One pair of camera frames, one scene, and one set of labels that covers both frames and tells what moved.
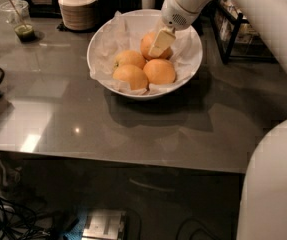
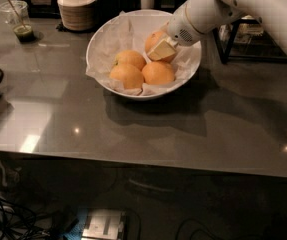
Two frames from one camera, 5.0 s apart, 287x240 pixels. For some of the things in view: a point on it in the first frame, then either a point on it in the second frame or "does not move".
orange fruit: [129, 57] does not move
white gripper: [175, 13] -> [180, 28]
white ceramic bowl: [119, 61] does not move
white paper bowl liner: [125, 32] does not move
